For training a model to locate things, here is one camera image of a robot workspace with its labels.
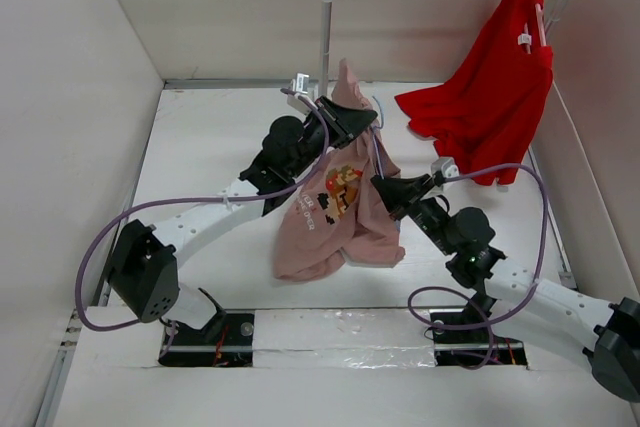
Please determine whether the pink plastic hanger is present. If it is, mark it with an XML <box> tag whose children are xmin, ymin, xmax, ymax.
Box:
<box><xmin>518</xmin><ymin>3</ymin><xmax>547</xmax><ymax>54</ymax></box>

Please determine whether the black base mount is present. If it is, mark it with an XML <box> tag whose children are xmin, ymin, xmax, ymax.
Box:
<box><xmin>424</xmin><ymin>327</ymin><xmax>528</xmax><ymax>370</ymax></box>
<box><xmin>158</xmin><ymin>309</ymin><xmax>255</xmax><ymax>368</ymax></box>

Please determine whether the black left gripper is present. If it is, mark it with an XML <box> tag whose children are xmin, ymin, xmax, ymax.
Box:
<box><xmin>287</xmin><ymin>97</ymin><xmax>375</xmax><ymax>180</ymax></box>

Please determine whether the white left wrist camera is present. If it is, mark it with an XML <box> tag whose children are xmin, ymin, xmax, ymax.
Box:
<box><xmin>287</xmin><ymin>73</ymin><xmax>318</xmax><ymax>116</ymax></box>

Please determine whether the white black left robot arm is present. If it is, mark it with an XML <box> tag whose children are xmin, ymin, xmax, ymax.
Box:
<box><xmin>106</xmin><ymin>92</ymin><xmax>377</xmax><ymax>344</ymax></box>

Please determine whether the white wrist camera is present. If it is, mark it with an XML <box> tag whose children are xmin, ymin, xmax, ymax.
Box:
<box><xmin>430</xmin><ymin>157</ymin><xmax>460</xmax><ymax>195</ymax></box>
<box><xmin>287</xmin><ymin>73</ymin><xmax>318</xmax><ymax>116</ymax></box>

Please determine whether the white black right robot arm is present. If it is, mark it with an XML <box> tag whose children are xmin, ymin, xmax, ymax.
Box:
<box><xmin>372</xmin><ymin>173</ymin><xmax>639</xmax><ymax>403</ymax></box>

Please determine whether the red t shirt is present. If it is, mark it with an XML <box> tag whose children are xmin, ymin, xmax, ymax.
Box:
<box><xmin>395</xmin><ymin>0</ymin><xmax>553</xmax><ymax>186</ymax></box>

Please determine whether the lavender wire hanger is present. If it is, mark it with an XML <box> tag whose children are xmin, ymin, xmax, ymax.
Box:
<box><xmin>370</xmin><ymin>96</ymin><xmax>400</xmax><ymax>178</ymax></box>

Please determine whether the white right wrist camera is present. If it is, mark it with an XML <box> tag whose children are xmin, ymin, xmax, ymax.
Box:
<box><xmin>430</xmin><ymin>157</ymin><xmax>460</xmax><ymax>195</ymax></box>

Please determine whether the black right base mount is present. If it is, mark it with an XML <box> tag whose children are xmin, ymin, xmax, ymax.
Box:
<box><xmin>424</xmin><ymin>327</ymin><xmax>528</xmax><ymax>370</ymax></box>

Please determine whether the pink printed t shirt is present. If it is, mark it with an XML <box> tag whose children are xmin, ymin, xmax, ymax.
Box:
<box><xmin>272</xmin><ymin>57</ymin><xmax>406</xmax><ymax>283</ymax></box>

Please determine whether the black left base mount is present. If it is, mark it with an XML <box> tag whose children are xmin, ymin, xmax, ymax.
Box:
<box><xmin>158</xmin><ymin>309</ymin><xmax>255</xmax><ymax>368</ymax></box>

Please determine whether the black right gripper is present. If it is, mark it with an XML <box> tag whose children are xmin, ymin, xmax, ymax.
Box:
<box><xmin>371</xmin><ymin>173</ymin><xmax>456</xmax><ymax>256</ymax></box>

